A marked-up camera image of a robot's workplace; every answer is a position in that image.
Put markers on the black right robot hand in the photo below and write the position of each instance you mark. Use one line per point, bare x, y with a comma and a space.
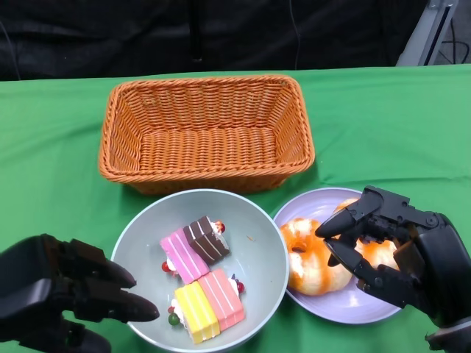
438, 264

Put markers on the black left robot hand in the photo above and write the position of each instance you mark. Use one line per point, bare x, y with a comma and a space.
33, 287

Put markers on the magenta pink cake slice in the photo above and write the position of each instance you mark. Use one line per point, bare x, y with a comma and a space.
184, 253

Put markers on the yellow cake slice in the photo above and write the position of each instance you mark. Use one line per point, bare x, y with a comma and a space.
197, 312

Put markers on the brown chocolate cake slice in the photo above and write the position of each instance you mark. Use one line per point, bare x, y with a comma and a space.
206, 242

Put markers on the grey-green bowl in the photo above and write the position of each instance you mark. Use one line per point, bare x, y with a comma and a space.
250, 257

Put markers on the salmon pink cake slice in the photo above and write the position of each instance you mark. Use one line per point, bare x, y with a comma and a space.
221, 294

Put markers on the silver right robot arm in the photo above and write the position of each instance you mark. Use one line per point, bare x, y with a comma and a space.
452, 338

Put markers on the lilac round plate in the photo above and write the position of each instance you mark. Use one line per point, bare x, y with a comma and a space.
331, 309

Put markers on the orange wicker basket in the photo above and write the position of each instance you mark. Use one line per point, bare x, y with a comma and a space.
206, 147

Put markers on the green tablecloth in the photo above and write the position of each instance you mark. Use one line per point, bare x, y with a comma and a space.
368, 147

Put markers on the grey metal stand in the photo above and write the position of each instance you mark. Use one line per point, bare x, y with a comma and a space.
423, 36

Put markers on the black backdrop curtain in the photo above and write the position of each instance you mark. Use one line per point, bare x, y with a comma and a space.
110, 36

